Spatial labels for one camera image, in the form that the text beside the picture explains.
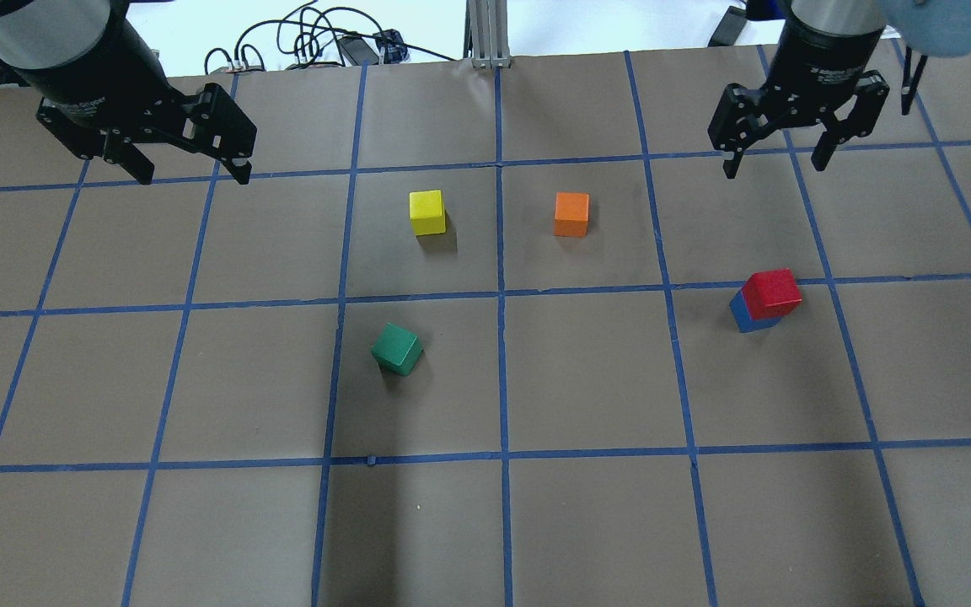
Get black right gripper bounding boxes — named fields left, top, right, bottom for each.
left=706, top=22, right=890, bottom=180

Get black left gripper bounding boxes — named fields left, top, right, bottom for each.
left=35, top=24, right=258, bottom=185

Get red wooden block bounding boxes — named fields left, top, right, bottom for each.
left=740, top=268, right=804, bottom=321

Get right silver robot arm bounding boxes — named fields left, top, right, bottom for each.
left=706, top=1, right=971, bottom=178

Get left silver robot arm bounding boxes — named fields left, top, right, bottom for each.
left=0, top=1, right=257, bottom=185

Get blue wooden block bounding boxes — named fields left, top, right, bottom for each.
left=729, top=291, right=784, bottom=334

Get orange wooden block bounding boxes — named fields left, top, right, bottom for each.
left=552, top=191, right=591, bottom=238

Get yellow wooden block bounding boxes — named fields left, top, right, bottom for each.
left=409, top=190, right=447, bottom=237

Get green wooden block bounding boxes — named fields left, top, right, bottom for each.
left=371, top=323, right=424, bottom=377

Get black power adapter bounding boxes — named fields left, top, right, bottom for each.
left=336, top=34, right=380, bottom=66

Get brown paper table cover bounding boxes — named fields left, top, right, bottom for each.
left=0, top=47, right=971, bottom=606

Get black tangled cables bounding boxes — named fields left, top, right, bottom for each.
left=203, top=0, right=461, bottom=77

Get aluminium frame post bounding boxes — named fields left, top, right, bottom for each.
left=464, top=1, right=512, bottom=69

